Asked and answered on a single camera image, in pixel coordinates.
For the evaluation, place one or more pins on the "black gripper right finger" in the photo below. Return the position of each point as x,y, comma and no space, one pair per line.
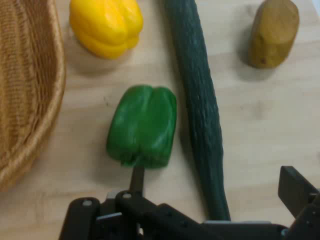
300,197

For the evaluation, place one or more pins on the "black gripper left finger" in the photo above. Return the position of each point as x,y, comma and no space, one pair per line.
140,212

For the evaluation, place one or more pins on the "long dark green cucumber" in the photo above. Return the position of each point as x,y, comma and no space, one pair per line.
200,100

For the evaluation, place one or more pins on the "bamboo cutting board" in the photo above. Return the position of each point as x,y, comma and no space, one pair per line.
262,125

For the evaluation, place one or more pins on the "green bell pepper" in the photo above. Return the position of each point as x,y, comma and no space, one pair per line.
143,127

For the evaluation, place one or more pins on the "brown potato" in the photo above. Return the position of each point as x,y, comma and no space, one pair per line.
273,35

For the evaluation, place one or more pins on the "woven wicker basket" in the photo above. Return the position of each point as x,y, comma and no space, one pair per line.
25,87

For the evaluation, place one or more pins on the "yellow bell pepper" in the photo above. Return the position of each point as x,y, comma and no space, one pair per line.
107,27

